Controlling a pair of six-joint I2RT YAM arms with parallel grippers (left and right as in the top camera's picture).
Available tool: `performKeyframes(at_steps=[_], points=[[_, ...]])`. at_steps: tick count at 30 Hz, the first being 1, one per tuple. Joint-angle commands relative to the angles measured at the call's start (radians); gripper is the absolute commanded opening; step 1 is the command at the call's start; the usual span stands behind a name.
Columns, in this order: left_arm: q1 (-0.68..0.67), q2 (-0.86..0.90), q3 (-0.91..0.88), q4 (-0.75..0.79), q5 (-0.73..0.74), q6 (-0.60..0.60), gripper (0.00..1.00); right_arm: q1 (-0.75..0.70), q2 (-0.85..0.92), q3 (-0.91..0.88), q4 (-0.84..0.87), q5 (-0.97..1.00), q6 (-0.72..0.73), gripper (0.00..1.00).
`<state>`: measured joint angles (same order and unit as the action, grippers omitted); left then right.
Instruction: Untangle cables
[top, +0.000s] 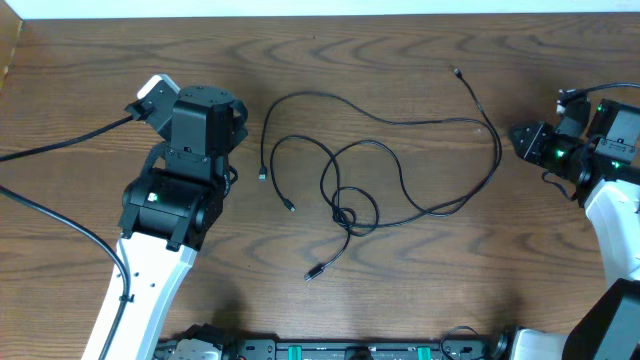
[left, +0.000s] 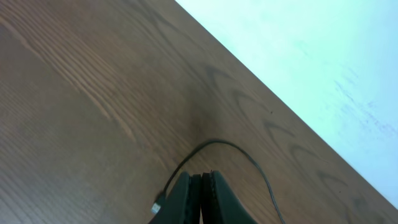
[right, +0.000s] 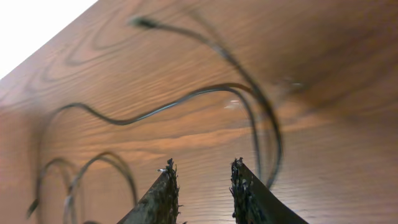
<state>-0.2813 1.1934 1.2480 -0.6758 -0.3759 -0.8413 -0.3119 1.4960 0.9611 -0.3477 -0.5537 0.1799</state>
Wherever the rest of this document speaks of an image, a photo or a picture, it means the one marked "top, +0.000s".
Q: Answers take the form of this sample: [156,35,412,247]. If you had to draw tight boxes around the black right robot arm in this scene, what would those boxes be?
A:
[505,96,639,360]

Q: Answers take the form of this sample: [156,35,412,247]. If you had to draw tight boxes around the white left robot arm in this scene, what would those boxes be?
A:
[83,80,248,359]

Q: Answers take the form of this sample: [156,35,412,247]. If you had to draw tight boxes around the right camera cable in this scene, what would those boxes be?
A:
[564,82,640,101]

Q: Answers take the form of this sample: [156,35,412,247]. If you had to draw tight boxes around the camera cable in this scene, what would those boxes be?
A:
[564,82,640,101]
[0,114,136,360]

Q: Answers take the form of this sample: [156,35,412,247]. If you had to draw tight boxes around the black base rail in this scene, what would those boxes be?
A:
[151,324,509,360]

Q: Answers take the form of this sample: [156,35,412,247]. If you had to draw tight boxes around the left camera cable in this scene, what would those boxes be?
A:
[0,114,136,360]

